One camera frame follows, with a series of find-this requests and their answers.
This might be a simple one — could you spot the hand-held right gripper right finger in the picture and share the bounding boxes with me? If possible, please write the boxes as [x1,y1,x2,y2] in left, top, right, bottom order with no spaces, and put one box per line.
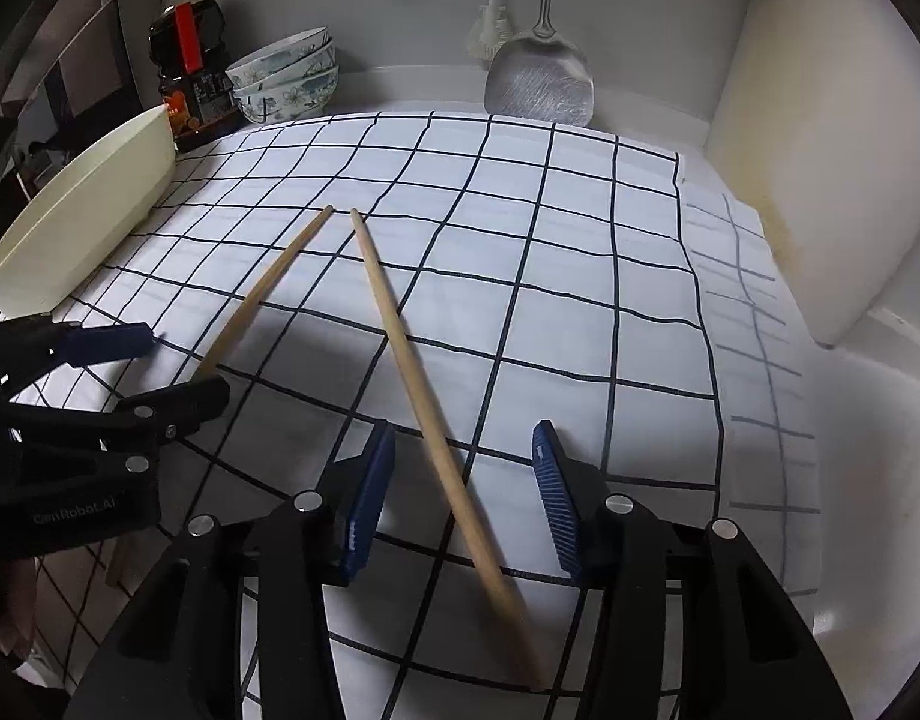
[531,420,855,720]

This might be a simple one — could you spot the person's left hand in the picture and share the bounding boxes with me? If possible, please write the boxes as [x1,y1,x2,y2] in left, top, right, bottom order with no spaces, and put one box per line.
[0,549,39,662]

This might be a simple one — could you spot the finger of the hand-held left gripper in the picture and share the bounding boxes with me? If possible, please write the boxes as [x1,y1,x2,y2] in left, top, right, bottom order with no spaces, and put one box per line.
[0,319,167,391]
[10,376,232,467]

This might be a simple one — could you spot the metal cooking spatula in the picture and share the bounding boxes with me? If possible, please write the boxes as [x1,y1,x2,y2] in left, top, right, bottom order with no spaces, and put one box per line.
[484,0,596,128]

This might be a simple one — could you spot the dark sauce bottle red handle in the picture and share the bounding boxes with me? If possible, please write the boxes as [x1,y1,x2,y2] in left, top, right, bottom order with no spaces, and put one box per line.
[148,0,239,152]

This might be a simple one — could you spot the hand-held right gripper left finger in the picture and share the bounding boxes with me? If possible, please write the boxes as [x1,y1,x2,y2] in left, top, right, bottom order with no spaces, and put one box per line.
[62,420,397,720]

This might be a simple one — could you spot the white round tray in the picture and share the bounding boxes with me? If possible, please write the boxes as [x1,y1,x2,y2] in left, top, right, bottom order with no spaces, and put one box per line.
[0,105,177,316]

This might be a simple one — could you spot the single wooden chopstick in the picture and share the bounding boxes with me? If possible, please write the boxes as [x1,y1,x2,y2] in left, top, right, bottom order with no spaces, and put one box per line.
[350,208,549,692]
[106,204,335,587]

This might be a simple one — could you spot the white checked cloth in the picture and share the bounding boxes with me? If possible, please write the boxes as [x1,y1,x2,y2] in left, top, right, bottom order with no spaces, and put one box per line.
[2,111,821,720]

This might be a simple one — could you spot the white dish brush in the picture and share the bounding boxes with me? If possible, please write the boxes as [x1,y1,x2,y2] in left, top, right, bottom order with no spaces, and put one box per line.
[467,0,515,61]

